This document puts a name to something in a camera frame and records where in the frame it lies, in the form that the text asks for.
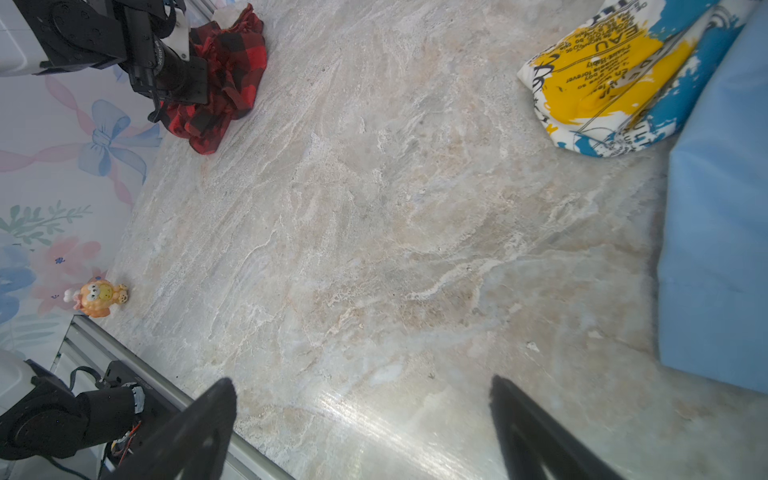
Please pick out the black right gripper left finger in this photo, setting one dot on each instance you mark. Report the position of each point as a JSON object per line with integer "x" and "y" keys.
{"x": 192, "y": 445}

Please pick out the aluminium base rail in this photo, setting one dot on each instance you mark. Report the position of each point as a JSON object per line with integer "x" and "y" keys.
{"x": 86, "y": 344}

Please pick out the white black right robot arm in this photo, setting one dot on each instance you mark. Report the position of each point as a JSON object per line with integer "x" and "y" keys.
{"x": 40, "y": 416}

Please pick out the red black plaid cloth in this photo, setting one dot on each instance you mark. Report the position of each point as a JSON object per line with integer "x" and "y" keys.
{"x": 233, "y": 46}

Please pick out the orange cat figurine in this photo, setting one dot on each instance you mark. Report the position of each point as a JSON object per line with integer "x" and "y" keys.
{"x": 97, "y": 299}

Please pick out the white yellow teal printed cloth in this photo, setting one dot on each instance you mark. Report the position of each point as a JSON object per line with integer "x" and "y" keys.
{"x": 631, "y": 74}

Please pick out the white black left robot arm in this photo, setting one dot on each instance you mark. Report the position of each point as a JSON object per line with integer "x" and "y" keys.
{"x": 52, "y": 37}

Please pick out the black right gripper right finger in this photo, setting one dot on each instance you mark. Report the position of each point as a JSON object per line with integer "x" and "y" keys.
{"x": 533, "y": 444}

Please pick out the light blue cloth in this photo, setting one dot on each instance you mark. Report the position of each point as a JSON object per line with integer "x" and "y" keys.
{"x": 712, "y": 296}

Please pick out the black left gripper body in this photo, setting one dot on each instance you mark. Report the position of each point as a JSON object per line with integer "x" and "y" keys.
{"x": 161, "y": 64}

